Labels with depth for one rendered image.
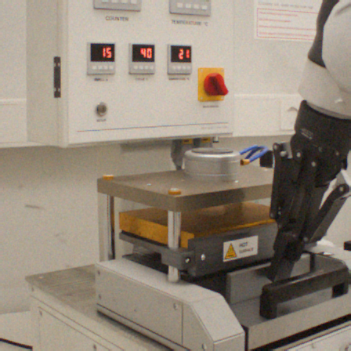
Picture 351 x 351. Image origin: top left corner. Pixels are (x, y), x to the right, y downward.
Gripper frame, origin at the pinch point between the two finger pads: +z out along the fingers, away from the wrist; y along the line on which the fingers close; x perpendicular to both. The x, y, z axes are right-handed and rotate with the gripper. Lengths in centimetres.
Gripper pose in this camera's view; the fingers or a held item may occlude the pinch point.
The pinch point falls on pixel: (284, 256)
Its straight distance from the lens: 86.8
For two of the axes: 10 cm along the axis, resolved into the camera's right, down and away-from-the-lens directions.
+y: 5.7, 4.4, -6.9
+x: 7.9, -0.9, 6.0
